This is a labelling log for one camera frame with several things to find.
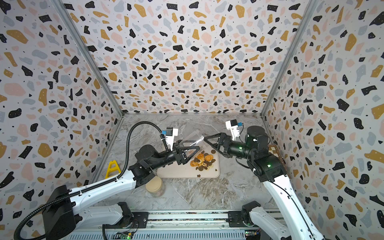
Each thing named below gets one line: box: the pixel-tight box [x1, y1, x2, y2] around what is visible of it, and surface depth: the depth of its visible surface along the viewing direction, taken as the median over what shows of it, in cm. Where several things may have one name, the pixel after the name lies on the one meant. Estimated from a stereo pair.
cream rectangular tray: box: [157, 141, 220, 179], surface depth 92 cm
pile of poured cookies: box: [190, 149, 216, 171], surface depth 94 cm
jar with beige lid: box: [145, 176, 165, 198], surface depth 76 cm
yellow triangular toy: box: [105, 160, 122, 179], surface depth 92 cm
